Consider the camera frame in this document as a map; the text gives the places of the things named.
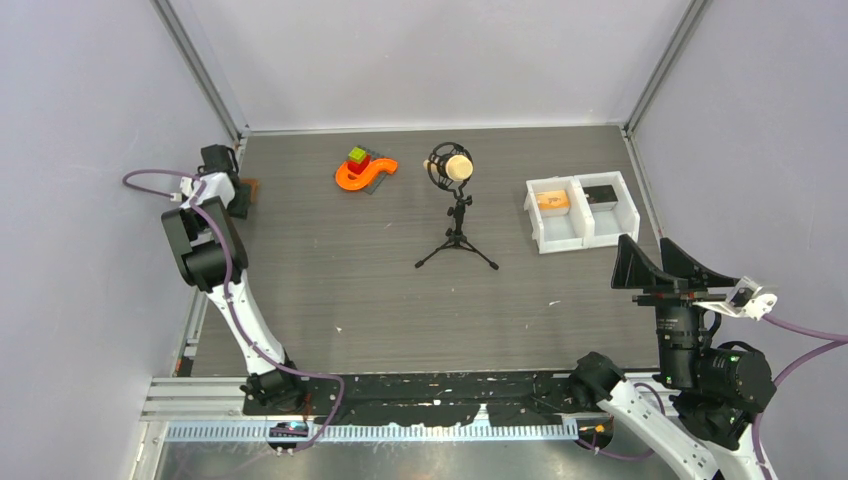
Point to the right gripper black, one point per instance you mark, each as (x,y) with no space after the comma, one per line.
(631,268)

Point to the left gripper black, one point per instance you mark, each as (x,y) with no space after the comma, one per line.
(240,210)

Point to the brown card holder wallet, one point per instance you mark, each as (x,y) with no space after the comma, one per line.
(251,188)

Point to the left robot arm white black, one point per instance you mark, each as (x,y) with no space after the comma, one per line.
(211,256)

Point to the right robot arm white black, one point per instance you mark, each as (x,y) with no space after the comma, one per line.
(718,390)

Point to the black card in box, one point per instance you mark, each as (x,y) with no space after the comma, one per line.
(601,197)

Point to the orange card in box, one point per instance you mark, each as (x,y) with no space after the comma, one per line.
(555,202)

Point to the white two-compartment box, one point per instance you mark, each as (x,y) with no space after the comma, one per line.
(581,228)

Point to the orange curved plastic piece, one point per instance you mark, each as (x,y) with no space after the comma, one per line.
(351,181)

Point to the red toy block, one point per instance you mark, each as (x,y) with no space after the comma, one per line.
(357,169)

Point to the green toy block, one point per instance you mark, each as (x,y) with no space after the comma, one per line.
(358,156)

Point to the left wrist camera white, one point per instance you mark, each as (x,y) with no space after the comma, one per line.
(186,189)

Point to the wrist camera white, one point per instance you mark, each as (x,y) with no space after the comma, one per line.
(186,189)
(747,299)

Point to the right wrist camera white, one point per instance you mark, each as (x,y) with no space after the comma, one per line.
(747,299)

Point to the grey toy base plate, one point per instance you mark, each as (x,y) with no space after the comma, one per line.
(371,188)

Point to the beige microphone in shock mount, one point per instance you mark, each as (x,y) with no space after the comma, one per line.
(449,167)

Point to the aluminium front rail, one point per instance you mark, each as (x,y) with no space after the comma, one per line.
(211,409)

